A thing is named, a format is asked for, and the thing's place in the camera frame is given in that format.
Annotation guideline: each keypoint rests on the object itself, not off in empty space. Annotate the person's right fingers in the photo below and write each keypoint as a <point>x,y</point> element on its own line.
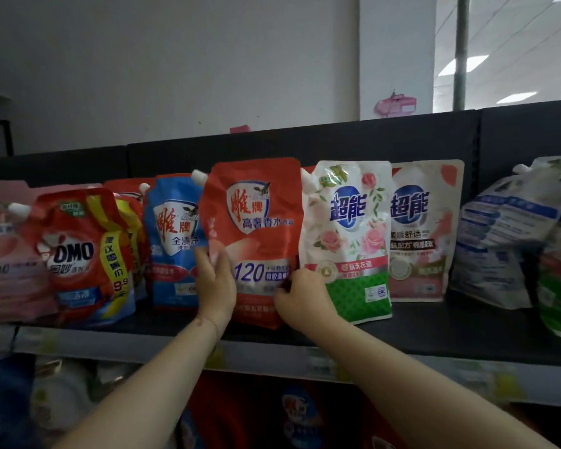
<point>292,282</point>

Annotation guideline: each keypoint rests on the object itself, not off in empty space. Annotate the pink wall holder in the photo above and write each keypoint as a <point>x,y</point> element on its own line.
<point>395,105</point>

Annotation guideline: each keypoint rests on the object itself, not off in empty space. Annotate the dark red detergent pouch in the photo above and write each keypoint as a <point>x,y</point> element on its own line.
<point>252,416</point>

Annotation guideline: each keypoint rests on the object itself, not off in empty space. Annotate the orange-red detergent pouch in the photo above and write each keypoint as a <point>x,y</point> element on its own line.
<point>262,205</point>

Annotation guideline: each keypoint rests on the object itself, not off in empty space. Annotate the person's right forearm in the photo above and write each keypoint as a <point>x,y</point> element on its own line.
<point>402,388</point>

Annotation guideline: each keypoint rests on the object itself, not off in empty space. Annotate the shelf price label rail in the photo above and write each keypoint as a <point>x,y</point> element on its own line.
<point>262,356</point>

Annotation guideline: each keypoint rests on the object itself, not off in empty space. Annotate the white rose-print detergent pouch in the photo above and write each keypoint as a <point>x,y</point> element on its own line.
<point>346,219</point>

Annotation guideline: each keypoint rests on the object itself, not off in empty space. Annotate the ceiling light panel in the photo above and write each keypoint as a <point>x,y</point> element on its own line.
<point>463,65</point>
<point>516,97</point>

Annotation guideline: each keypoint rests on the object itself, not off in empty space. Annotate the pale pink detergent pouch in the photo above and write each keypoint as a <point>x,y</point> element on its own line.
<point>4,275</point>

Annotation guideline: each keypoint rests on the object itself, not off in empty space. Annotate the red and yellow detergent pouch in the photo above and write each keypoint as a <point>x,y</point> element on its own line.
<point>70,257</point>

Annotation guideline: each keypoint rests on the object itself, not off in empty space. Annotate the person's left hand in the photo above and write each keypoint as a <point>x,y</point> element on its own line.
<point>217,294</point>

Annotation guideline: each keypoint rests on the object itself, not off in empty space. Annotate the white plastic pouch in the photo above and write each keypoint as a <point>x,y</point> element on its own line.
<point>65,392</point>

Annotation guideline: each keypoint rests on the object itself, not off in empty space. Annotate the grey metal pole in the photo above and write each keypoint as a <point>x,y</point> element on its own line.
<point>461,51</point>

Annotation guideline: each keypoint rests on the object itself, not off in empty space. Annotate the dark blue pouch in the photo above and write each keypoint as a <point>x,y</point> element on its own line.
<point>4,402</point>

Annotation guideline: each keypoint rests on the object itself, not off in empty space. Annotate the white and pink detergent pouch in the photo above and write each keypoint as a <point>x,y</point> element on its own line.
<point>425,219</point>

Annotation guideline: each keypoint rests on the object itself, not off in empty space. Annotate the person's right hand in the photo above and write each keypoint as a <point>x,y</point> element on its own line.
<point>306,301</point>

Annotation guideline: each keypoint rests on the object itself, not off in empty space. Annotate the white and blue detergent pouch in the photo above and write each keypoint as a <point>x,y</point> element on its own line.
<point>495,238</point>

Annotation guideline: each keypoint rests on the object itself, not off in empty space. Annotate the person's left forearm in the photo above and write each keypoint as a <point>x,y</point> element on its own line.
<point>154,397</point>

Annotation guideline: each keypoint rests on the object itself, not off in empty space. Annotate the black shop shelf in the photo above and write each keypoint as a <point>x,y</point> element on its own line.
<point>402,135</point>

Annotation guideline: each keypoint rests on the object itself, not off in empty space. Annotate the person's left fingers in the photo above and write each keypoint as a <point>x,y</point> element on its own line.
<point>215,268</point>

